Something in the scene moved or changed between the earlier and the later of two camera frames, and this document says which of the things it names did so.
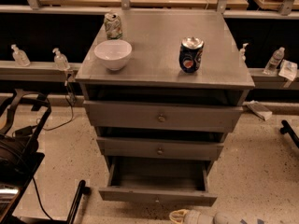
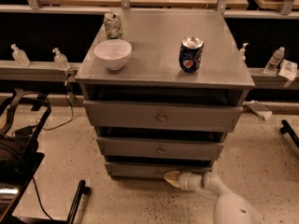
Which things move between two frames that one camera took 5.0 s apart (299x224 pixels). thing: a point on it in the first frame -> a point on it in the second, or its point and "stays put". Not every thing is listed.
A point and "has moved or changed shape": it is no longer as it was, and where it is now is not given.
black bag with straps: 20,152 stays put
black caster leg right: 288,129 stays put
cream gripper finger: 177,216 -> 171,177
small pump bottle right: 242,52 stays put
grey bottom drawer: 170,180 has moved or changed shape
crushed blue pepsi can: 191,54 stays put
